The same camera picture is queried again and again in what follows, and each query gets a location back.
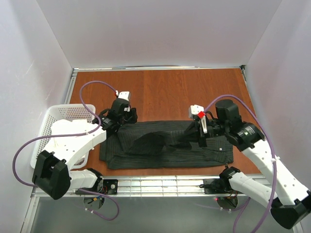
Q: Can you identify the dark pinstriped long sleeve shirt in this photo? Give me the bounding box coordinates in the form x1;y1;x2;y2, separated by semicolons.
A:
99;121;234;169

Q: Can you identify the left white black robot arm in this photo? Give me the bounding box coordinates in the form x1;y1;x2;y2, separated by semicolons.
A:
32;106;138;200

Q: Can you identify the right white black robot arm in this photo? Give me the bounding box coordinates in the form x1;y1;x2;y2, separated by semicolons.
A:
182;95;311;229

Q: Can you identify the white shirt in basket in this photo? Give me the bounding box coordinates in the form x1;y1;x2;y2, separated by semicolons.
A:
41;119;97;162

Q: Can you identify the white plastic laundry basket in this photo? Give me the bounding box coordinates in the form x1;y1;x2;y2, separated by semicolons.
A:
30;104;95;168

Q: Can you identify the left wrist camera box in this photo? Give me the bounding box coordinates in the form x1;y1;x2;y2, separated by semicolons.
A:
111;91;131;114

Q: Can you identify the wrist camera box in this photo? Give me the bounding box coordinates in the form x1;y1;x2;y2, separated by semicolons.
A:
111;91;131;114
188;104;209;134

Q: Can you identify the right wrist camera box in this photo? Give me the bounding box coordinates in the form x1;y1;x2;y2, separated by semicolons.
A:
188;104;209;134

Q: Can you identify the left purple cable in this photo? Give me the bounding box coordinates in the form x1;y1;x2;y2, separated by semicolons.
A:
12;81;120;220

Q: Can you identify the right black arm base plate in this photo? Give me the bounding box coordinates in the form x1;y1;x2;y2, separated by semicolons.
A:
199;178;232;194

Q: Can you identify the aluminium front frame rail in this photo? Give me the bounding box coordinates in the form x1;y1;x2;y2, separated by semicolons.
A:
20;176;303;233

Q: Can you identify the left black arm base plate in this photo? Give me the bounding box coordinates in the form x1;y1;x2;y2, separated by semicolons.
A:
97;179;119;195

